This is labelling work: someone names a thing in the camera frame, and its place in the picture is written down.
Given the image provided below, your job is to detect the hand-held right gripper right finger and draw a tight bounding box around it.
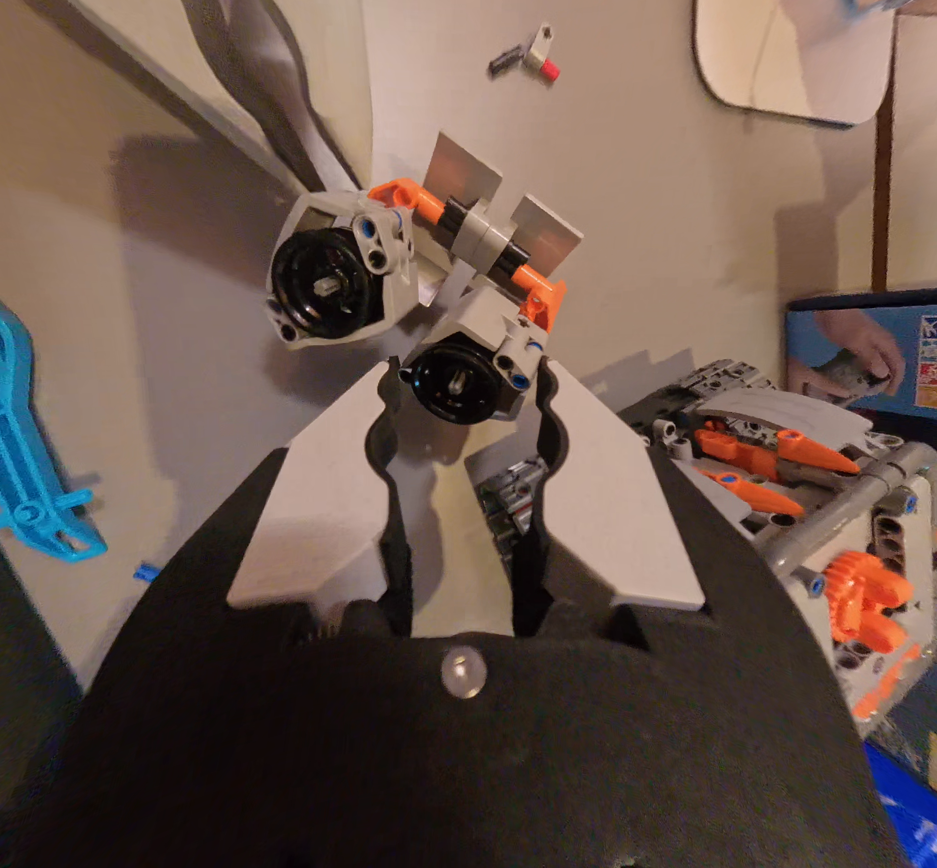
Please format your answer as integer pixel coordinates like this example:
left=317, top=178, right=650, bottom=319
left=511, top=359, right=706, bottom=641

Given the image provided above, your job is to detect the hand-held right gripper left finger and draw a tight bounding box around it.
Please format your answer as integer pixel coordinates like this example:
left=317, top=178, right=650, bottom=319
left=225, top=361, right=414, bottom=638

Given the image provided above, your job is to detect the grey orange twin-motor toy assembly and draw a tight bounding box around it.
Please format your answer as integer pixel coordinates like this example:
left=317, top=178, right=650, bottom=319
left=264, top=131, right=586, bottom=427

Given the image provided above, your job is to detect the large grey orange toy vehicle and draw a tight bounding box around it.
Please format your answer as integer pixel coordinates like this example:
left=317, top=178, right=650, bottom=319
left=476, top=358, right=937, bottom=739

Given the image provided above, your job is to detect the grey red pin connector piece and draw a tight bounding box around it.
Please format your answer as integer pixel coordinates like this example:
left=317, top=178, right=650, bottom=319
left=488, top=21, right=562, bottom=84

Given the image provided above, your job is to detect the blue toy kit box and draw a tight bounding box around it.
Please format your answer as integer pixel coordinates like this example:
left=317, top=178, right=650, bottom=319
left=785, top=287, right=937, bottom=420

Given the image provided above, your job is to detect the light blue brick separator tool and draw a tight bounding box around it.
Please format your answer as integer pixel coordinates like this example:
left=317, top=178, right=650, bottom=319
left=0, top=300, right=110, bottom=563

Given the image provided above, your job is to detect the white desk lamp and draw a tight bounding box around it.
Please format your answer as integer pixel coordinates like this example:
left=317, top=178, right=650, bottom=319
left=691, top=0, right=937, bottom=131

